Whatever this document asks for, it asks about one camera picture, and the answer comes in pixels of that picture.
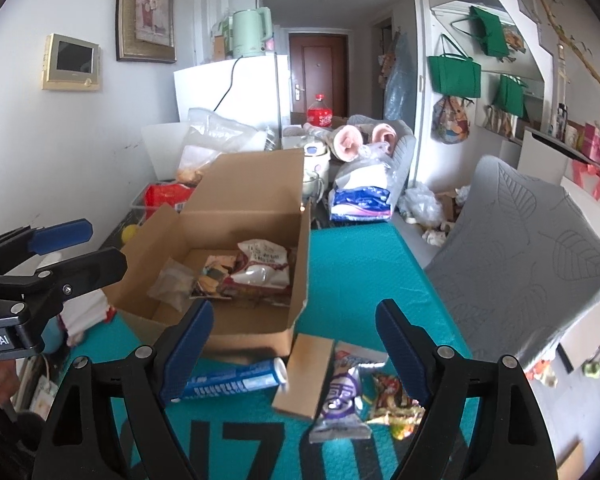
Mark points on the wall intercom panel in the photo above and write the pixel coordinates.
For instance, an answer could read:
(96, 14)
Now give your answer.
(70, 62)

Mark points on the framed picture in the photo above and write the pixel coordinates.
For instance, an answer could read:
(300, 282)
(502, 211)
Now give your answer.
(147, 10)

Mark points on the brown entrance door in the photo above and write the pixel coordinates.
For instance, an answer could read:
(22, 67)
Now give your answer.
(320, 70)

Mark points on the white and red pouch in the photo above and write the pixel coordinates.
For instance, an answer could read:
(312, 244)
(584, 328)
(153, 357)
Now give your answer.
(260, 270)

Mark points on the clear plastic bag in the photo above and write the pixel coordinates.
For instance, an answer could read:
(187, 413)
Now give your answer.
(215, 135)

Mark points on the patterned cloth bag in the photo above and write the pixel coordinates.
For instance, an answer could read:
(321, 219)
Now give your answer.
(450, 120)

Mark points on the pink plush toy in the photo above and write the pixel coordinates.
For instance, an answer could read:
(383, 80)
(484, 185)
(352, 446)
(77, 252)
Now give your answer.
(350, 142)

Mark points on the brown cardboard box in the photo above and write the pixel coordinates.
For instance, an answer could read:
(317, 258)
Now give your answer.
(240, 200)

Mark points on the grey cushioned seat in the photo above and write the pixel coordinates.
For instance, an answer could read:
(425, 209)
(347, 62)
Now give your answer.
(404, 160)

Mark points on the green electric kettle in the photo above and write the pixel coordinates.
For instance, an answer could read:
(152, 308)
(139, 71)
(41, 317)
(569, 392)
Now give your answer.
(250, 32)

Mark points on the white cabinet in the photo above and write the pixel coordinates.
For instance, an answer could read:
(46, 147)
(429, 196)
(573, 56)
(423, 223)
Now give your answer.
(545, 160)

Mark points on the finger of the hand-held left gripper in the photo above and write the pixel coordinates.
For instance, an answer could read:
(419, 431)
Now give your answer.
(80, 270)
(62, 235)

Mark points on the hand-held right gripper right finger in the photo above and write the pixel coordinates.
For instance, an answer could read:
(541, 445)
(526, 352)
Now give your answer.
(401, 350)

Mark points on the white rice cooker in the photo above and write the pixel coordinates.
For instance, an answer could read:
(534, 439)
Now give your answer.
(310, 165)

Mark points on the white and red bag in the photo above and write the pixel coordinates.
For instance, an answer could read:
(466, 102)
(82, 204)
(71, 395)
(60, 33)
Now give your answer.
(85, 316)

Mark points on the silver and purple packet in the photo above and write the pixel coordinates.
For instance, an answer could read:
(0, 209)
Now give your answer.
(337, 395)

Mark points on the grey leaf-pattern chair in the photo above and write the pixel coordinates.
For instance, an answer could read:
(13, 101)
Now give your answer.
(520, 260)

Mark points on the small green bowl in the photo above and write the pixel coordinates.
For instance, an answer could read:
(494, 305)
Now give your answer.
(592, 369)

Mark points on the white fridge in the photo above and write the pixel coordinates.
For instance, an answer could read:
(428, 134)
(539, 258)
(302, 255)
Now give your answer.
(205, 85)

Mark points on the red soda bottle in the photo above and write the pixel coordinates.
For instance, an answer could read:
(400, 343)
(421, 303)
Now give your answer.
(320, 112)

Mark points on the sandwich snack clear packet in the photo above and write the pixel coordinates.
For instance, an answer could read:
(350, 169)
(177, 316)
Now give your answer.
(212, 280)

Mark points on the yellow ball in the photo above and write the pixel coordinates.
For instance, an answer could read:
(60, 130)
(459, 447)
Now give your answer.
(129, 234)

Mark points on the person's left hand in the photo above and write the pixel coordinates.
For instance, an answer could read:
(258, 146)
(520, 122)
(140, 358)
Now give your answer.
(2, 380)

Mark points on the red gift boxes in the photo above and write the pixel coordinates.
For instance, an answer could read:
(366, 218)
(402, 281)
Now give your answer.
(597, 142)

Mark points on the teal bubble mat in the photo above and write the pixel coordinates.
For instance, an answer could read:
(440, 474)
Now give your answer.
(350, 270)

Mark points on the blue cookie tube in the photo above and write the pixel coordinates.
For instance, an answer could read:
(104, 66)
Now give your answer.
(230, 377)

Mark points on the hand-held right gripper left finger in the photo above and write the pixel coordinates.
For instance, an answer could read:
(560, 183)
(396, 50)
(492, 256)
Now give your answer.
(187, 350)

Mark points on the white plastic floor bag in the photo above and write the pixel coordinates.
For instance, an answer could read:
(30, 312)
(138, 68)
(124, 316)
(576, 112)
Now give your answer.
(420, 205)

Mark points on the blue bubble wrap roll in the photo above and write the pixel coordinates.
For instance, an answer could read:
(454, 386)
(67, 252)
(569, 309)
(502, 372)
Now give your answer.
(400, 80)

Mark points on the large green tote bag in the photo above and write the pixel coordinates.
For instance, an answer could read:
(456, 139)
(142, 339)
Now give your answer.
(452, 75)

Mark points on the blue tissue pack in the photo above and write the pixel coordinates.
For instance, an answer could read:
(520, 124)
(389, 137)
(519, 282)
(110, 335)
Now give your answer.
(362, 195)

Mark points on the small kraft paper box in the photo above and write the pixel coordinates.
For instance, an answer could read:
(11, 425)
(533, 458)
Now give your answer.
(305, 375)

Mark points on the red plastic package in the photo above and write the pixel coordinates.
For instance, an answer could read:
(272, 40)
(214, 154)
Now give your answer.
(167, 196)

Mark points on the brown cereal packet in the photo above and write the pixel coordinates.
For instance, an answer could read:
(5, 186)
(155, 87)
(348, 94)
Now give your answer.
(390, 402)

